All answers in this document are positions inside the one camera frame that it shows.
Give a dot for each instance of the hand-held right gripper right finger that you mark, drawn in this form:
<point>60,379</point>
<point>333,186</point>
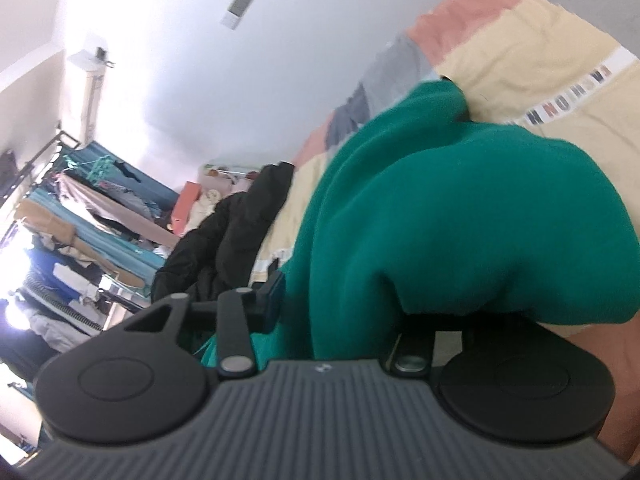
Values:
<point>412,355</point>

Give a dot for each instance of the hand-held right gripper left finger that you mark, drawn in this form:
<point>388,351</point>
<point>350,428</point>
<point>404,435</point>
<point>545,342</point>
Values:
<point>275,292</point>

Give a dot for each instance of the green hoodie with cream stripes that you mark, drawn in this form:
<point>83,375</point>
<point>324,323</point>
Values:
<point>440,210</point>

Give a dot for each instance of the hanging clothes on rack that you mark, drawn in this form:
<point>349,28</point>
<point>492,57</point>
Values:
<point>85,225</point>

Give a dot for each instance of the black puffer jacket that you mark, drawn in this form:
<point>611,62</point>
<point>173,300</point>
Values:
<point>225,240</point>

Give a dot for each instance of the cream plush cloth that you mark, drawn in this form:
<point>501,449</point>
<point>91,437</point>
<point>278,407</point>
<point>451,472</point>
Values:
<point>205,207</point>

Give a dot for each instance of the pink storage box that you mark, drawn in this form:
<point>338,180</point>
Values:
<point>187,205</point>

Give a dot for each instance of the floral pillow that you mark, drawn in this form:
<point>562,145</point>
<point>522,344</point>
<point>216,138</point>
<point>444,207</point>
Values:
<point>225,175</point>

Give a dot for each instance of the patchwork bed blanket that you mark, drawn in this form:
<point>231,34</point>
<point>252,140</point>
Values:
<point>525,45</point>

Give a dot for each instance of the grey and white wall panel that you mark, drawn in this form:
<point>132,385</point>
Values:
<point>244,0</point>

